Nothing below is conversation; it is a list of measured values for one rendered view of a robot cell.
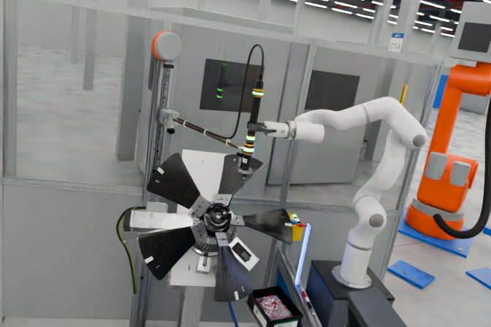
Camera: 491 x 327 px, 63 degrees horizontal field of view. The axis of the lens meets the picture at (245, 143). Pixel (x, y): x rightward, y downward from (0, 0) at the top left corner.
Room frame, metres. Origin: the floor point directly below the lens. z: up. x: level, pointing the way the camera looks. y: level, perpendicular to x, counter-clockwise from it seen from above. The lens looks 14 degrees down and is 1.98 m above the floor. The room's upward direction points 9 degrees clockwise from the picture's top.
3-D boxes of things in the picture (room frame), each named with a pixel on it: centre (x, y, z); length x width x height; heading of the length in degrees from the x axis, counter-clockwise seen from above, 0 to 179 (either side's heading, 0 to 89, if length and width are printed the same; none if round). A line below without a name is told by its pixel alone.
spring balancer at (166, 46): (2.18, 0.50, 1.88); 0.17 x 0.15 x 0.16; 101
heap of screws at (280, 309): (1.55, -0.25, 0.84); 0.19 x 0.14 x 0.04; 27
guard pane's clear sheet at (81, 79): (2.39, 0.12, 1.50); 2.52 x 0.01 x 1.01; 101
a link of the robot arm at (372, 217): (1.71, -0.62, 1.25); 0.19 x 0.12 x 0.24; 3
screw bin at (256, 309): (1.55, -0.24, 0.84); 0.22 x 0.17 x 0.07; 27
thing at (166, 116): (2.11, 0.43, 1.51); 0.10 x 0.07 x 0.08; 46
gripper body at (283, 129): (1.70, -0.12, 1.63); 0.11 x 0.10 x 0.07; 101
